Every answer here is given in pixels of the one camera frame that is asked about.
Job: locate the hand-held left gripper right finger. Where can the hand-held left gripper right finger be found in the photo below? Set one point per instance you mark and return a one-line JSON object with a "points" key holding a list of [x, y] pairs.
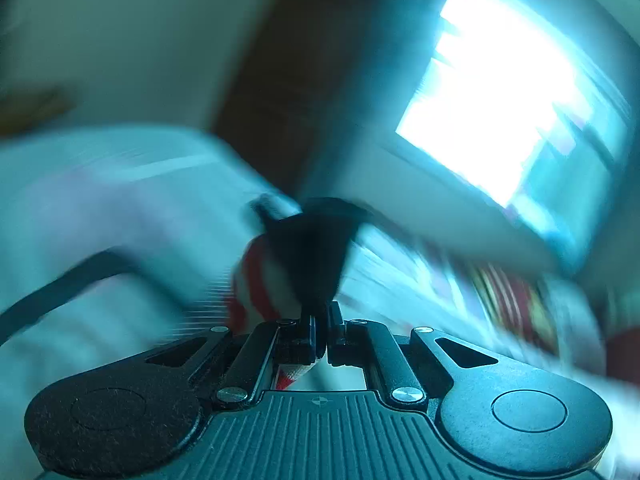
{"points": [[336, 345]]}

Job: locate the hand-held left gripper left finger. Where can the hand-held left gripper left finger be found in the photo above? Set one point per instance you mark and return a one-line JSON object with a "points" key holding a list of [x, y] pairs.
{"points": [[307, 342]]}

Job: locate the red white navy striped sweater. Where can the red white navy striped sweater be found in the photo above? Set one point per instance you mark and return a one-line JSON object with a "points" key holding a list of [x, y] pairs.
{"points": [[305, 250]]}

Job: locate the red folded blanket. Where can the red folded blanket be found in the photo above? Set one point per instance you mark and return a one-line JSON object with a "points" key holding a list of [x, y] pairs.
{"points": [[515, 300]]}

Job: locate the grey curtain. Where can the grey curtain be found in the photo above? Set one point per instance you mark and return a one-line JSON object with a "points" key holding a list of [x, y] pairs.
{"points": [[380, 125]]}

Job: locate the brown wooden door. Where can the brown wooden door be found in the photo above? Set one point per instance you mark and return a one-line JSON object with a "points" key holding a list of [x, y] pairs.
{"points": [[295, 80]]}

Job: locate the window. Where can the window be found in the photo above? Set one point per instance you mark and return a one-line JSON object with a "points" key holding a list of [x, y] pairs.
{"points": [[495, 95]]}

